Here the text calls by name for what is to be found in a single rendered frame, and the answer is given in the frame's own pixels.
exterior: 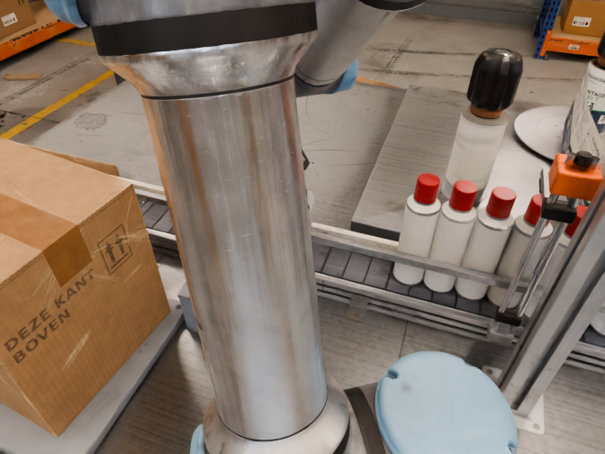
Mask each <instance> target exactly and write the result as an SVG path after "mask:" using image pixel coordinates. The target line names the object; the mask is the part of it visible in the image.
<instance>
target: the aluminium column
mask: <svg viewBox="0 0 605 454"><path fill-rule="evenodd" d="M604 302H605V176H604V178H603V179H602V180H601V182H600V185H599V187H598V189H597V191H596V193H595V195H594V197H593V198H592V200H591V202H590V204H589V206H588V208H587V210H586V212H585V214H584V216H583V217H582V219H581V221H580V223H579V225H578V227H577V229H576V231H575V233H574V235H573V237H572V238H571V240H570V242H569V244H568V246H567V248H566V250H565V252H564V254H563V256H562V257H561V259H560V261H559V263H558V265H557V267H556V269H555V271H554V273H553V275H552V276H551V278H550V280H549V282H548V284H547V286H546V289H545V290H544V292H543V294H542V295H541V297H540V299H539V301H538V303H537V306H536V307H535V309H534V311H533V313H532V314H531V316H530V318H529V320H528V323H527V325H526V326H525V328H524V330H523V332H522V333H521V335H520V337H519V340H518V342H517V344H516V345H515V347H514V349H513V351H512V353H511V354H510V357H509V359H508V361H507V363H506V364H505V366H504V368H503V370H502V372H501V374H500V376H499V378H498V380H497V383H496V386H497V387H498V388H499V389H500V390H501V392H502V394H503V395H504V397H505V399H506V400H507V402H508V404H509V406H510V409H511V411H512V412H514V413H518V414H522V415H525V416H528V415H529V413H530V412H531V410H532V409H533V407H534V406H535V405H536V403H537V401H538V400H539V398H540V397H541V395H542V394H543V393H544V392H545V390H546V388H547V387H548V385H549V384H550V382H551V381H552V379H553V378H554V376H555V374H556V373H557V371H558V370H559V368H560V367H561V366H562V365H563V363H564V361H565V360H566V358H567V357H568V355H569V354H570V352H571V351H572V349H573V348H574V346H575V345H576V343H577V342H578V340H579V339H580V338H581V337H582V335H583V333H584V332H585V330H586V329H587V327H588V326H589V324H590V323H591V321H592V319H593V318H594V316H595V315H596V313H597V312H598V311H599V310H600V308H601V306H602V305H603V303H604Z"/></svg>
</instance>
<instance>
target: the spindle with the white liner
mask: <svg viewBox="0 0 605 454"><path fill-rule="evenodd" d="M522 72H523V60H522V56H521V55H520V54H519V53H518V52H517V51H514V50H511V49H507V48H495V47H493V48H489V49H487V50H484V51H483V52H482V53H481V54H480V55H479V56H478V58H477V59H476V61H475V63H474V67H473V71H472V75H471V78H470V82H469V86H468V90H467V94H466V96H467V99H468V100H469V101H470V102H471V104H470V105H467V106H466V107H464V109H463V110H462V113H461V117H460V121H459V124H458V127H457V131H456V139H455V142H454V145H453V149H452V153H451V157H450V160H449V163H448V167H447V172H446V174H445V180H446V181H445V182H444V183H443V184H442V187H441V191H442V193H443V195H444V196H445V197H446V198H448V199H450V197H451V194H452V190H453V186H454V183H455V182H456V181H458V180H468V181H471V182H473V183H475V184H476V185H477V188H478V190H477V193H476V197H475V199H474V204H478V203H480V202H482V200H483V199H484V197H485V191H484V189H485V188H486V187H487V186H488V183H489V178H490V175H491V173H492V168H493V164H494V162H495V160H496V157H497V154H498V150H499V147H500V145H501V141H502V138H503V134H504V131H505V128H506V125H507V123H508V120H509V116H508V114H507V113H506V112H505V111H504V109H507V108H508V107H510V106H511V105H512V103H513V99H514V97H515V95H516V92H517V89H518V86H519V82H520V79H521V76H522Z"/></svg>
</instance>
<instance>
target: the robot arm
mask: <svg viewBox="0 0 605 454"><path fill-rule="evenodd" d="M43 1H44V2H45V4H46V5H47V7H48V8H49V9H50V10H51V12H52V13H53V14H54V15H55V16H56V17H57V18H59V19H60V20H61V21H62V22H64V23H73V24H74V25H75V26H76V27H79V28H84V27H88V26H90V27H91V29H92V33H93V36H94V39H95V46H96V48H97V52H98V55H99V58H100V60H101V62H102V63H103V64H104V65H105V66H106V67H108V68H109V69H111V70H112V71H114V72H115V73H117V74H118V75H119V76H121V77H123V78H124V79H126V80H127V81H129V82H130V83H131V84H133V85H134V86H135V88H136V89H137V90H138V91H139V93H140V96H141V100H142V103H143V107H144V111H145V114H146V118H147V122H148V126H149V132H150V137H151V140H152V144H153V148H154V151H155V155H156V159H157V163H158V169H159V173H160V176H161V180H162V184H163V188H164V192H165V196H166V199H167V206H168V210H169V213H170V217H171V221H172V224H173V228H174V232H175V236H176V243H177V247H178V250H179V254H180V258H181V261H182V265H183V269H184V272H185V279H186V283H187V286H188V291H189V295H190V298H191V302H192V306H193V309H194V317H195V320H196V324H197V328H198V331H199V335H200V339H201V343H202V346H203V353H204V356H205V360H206V364H207V368H208V371H209V375H210V379H211V382H212V390H213V393H214V397H213V399H212V400H211V402H210V403H209V405H208V408H207V410H206V413H205V416H204V418H203V423H202V424H201V425H199V426H198V427H197V428H196V430H195V431H194V435H193V438H192V442H191V451H190V454H517V448H518V433H517V427H516V423H515V419H514V416H513V413H512V411H511V409H510V406H509V404H508V402H507V400H506V399H505V397H504V395H503V394H502V392H501V390H500V389H499V388H498V387H497V386H496V385H495V384H494V383H493V382H492V381H491V379H490V378H488V377H487V376H486V375H485V374H484V373H483V372H482V371H481V370H480V369H479V368H477V367H473V366H472V365H470V364H468V363H466V362H464V361H463V360H462V359H461V358H459V357H456V356H453V355H450V354H447V353H443V352H438V351H420V352H415V353H411V354H409V355H407V356H404V357H402V358H401V359H399V360H397V361H396V362H395V363H393V364H392V365H391V366H390V367H389V368H388V369H387V370H386V371H385V372H384V374H383V375H382V377H381V378H380V381H379V382H375V383H372V384H368V385H363V386H357V387H353V388H349V389H345V390H343V389H342V387H341V386H340V384H339V383H338V382H337V381H336V380H335V379H334V378H333V377H332V376H331V375H330V374H328V373H327V372H326V371H325V363H324V354H323V346H322V337H321V321H320V313H319V304H318V296H317V287H316V278H315V270H314V262H313V253H312V237H311V228H312V207H313V203H314V195H313V193H312V191H307V189H306V186H305V178H304V170H306V169H307V167H308V166H309V164H310V161H309V160H308V159H307V157H306V155H305V153H304V152H303V149H302V144H301V136H300V128H299V119H298V111H297V103H296V97H303V96H309V95H321V94H325V95H331V94H335V93H337V92H338V91H343V90H348V89H350V88H351V87H352V86H353V85H354V84H355V83H356V77H357V72H358V61H357V57H358V56H359V55H360V54H361V53H362V52H363V51H364V50H365V49H366V47H367V46H368V45H369V44H370V43H371V42H372V41H373V40H374V39H375V37H376V36H377V35H378V34H379V33H380V32H381V31H382V30H383V29H384V27H385V26H386V25H387V24H388V23H389V22H390V21H391V20H392V18H393V17H394V16H395V15H396V14H397V13H399V12H401V11H406V10H410V9H412V8H414V7H417V6H419V5H422V4H423V3H425V2H426V1H428V0H43ZM303 156H304V158H305V160H304V161H303Z"/></svg>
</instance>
